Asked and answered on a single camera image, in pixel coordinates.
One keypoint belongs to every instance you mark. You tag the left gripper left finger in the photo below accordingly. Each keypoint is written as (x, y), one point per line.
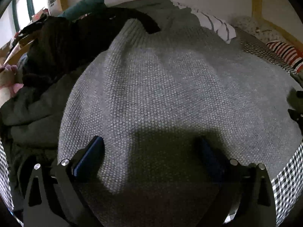
(53, 196)

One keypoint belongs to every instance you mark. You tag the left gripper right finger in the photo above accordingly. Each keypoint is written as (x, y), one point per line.
(253, 198)

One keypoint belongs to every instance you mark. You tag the grey knit sweater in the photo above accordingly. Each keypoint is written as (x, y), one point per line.
(177, 99)

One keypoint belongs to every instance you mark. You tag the black clothing pile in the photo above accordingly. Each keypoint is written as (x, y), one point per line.
(63, 46)

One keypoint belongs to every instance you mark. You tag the black white checkered bedsheet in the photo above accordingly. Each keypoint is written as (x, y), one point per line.
(284, 186)

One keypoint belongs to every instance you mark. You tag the dark green folded garment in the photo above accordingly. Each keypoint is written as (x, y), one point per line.
(33, 117)

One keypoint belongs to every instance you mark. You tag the pink white plush toy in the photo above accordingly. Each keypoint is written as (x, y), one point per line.
(9, 87)

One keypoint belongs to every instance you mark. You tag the Hello Kitty black pillow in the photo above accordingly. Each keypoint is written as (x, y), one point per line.
(288, 53)

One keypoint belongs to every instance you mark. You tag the white dotted pillow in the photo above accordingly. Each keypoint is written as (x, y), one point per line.
(257, 28)

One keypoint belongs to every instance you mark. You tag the teal pillow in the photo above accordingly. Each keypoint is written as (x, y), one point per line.
(81, 8)

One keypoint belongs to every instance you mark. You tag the grey striped quilt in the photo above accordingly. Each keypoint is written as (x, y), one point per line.
(167, 13)

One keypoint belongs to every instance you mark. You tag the wooden bed frame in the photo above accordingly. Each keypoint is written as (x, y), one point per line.
(272, 9)

